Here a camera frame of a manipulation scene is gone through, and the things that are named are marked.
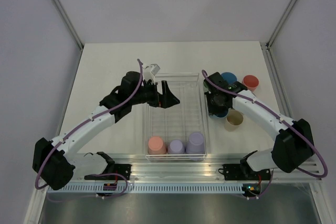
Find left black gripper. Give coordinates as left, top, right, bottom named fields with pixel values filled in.
left=130, top=80, right=179, bottom=109

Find light blue cup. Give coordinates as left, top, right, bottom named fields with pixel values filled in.
left=212, top=111, right=228, bottom=118

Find beige cup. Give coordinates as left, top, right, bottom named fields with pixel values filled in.
left=224, top=110, right=244, bottom=131

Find pink cup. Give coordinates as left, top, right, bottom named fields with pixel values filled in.
left=148, top=136, right=167, bottom=155
left=243, top=74, right=259, bottom=92

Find small purple cup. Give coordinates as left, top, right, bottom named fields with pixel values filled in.
left=167, top=139, right=185, bottom=155

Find pink cup front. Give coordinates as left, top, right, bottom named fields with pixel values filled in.
left=148, top=136, right=167, bottom=155

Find large purple cup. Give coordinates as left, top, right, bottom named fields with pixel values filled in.
left=186, top=132, right=205, bottom=154

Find green cup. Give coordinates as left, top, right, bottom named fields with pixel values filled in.
left=203, top=80, right=209, bottom=93

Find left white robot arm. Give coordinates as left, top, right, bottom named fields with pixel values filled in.
left=32, top=71, right=180, bottom=190

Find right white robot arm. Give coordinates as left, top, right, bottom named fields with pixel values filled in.
left=202, top=71, right=315, bottom=179

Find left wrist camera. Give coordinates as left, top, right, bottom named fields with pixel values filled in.
left=142, top=64, right=160, bottom=83

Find clear wire dish rack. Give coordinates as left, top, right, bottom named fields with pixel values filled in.
left=143, top=73, right=207, bottom=162

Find right aluminium frame post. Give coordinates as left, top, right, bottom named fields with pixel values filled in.
left=265, top=0, right=316, bottom=49

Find aluminium frame post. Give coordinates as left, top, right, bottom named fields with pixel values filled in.
left=265, top=0, right=316, bottom=49
left=51, top=0, right=84, bottom=52

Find aluminium front rail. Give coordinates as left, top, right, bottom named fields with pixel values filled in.
left=36, top=154, right=323, bottom=182

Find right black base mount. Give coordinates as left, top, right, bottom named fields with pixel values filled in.
left=218, top=164, right=271, bottom=181

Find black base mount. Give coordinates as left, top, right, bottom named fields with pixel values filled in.
left=84, top=164, right=131, bottom=180
left=218, top=164, right=271, bottom=181

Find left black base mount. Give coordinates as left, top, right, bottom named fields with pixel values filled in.
left=84, top=164, right=131, bottom=180

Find white slotted cable duct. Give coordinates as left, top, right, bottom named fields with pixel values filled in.
left=48, top=182, right=244, bottom=194

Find left aluminium frame post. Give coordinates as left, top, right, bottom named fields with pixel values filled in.
left=51, top=0, right=84, bottom=52

